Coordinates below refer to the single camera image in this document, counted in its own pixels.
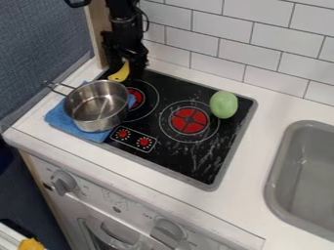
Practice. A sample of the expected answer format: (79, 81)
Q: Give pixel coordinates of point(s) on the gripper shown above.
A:
(126, 40)

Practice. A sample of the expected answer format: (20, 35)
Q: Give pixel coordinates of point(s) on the yellow brush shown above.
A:
(120, 75)

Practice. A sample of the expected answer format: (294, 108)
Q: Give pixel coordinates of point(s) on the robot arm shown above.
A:
(124, 13)

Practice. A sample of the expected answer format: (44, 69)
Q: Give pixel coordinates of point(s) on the toy stove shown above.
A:
(195, 146)

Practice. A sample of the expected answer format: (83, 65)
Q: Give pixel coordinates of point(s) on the silver pot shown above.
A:
(98, 105)

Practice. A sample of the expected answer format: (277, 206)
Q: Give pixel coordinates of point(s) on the blue cloth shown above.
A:
(65, 121)

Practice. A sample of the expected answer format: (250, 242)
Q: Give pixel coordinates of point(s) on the green toy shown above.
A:
(223, 104)

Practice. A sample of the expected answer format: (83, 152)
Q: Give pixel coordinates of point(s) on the yellow toy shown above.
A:
(30, 244)

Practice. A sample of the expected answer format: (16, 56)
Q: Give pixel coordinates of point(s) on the toy sink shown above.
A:
(304, 179)

